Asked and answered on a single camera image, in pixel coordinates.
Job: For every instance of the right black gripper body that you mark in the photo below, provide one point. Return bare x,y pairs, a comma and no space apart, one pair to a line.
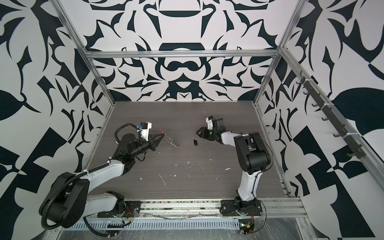
210,134

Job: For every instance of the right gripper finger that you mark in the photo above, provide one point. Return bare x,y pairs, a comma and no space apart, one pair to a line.
202,135
201,130

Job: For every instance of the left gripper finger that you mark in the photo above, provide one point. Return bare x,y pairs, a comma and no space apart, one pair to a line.
159,135
157,141

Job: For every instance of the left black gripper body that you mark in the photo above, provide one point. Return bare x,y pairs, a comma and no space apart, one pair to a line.
151,143

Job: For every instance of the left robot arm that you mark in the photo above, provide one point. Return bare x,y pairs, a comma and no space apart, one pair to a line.
69,200

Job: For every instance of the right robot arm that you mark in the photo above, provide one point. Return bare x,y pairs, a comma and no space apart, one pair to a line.
253,157

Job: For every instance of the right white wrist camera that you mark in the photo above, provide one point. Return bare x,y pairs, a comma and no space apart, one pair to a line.
211,123

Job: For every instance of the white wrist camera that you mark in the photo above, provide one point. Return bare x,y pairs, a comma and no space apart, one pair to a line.
144,130
211,123

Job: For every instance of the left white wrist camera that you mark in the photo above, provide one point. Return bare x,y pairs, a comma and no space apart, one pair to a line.
144,130

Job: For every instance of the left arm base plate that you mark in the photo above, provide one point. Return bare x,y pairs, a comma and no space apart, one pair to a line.
128,209

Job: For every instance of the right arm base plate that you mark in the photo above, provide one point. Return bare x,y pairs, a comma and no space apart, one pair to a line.
237,207

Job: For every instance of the white slotted cable duct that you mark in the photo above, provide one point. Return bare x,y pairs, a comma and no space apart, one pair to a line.
168,224

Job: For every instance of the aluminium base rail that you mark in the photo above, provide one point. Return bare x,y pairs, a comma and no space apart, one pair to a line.
210,208

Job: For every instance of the aluminium frame crossbar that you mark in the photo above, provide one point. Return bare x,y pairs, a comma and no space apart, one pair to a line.
180,54

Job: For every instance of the black wall hook rack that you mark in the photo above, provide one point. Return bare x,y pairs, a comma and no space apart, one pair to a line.
333,115

